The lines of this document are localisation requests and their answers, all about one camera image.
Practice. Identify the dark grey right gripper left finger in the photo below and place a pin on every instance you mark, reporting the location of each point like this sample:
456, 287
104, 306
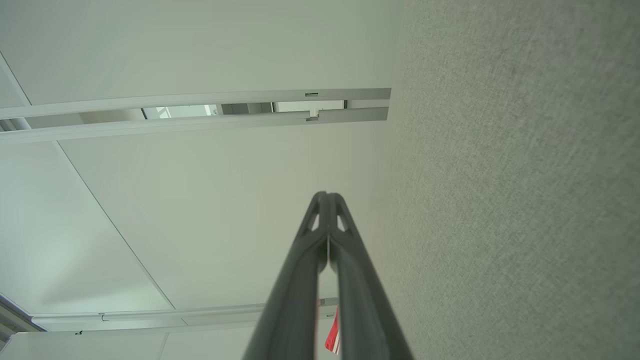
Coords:
290, 300

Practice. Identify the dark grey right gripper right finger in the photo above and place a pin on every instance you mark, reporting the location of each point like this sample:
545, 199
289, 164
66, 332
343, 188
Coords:
365, 310

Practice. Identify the red jersey with white sleeves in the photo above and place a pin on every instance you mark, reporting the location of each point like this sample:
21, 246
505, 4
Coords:
332, 340

